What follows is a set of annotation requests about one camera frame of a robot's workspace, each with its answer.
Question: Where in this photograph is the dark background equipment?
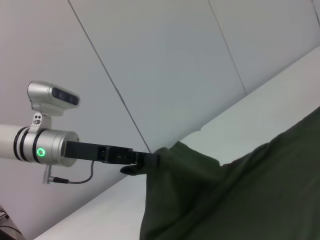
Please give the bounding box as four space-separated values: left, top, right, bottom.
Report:
0 203 25 240

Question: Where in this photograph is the silver camera mounting bracket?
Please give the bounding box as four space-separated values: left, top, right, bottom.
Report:
29 112 52 134

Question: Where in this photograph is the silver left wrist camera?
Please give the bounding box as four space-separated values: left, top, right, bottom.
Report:
27 80 81 117

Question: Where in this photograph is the dark green printed t-shirt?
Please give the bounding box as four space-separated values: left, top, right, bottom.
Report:
139 106 320 240

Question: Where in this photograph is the dark left arm cable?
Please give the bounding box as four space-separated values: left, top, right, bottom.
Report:
42 159 95 185

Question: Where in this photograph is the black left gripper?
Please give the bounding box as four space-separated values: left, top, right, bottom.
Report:
64 141 161 176

